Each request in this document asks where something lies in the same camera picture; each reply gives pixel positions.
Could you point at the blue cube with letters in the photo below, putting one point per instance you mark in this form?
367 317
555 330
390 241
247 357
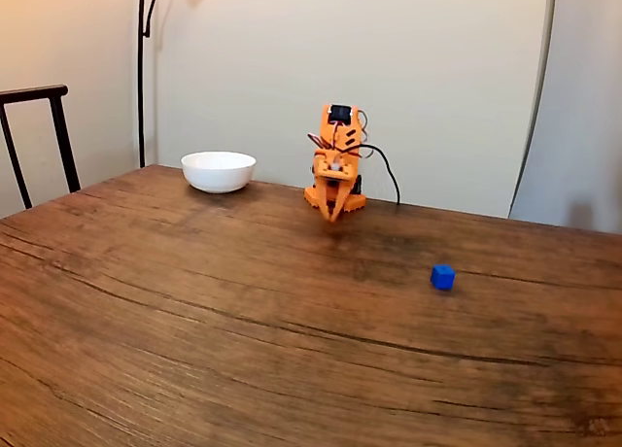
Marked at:
442 277

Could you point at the white ceramic bowl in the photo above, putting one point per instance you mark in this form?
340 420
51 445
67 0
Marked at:
218 172

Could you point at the black floor lamp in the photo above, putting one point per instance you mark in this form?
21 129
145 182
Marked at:
141 78

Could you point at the black wooden chair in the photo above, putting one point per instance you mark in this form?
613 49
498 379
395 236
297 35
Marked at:
58 126

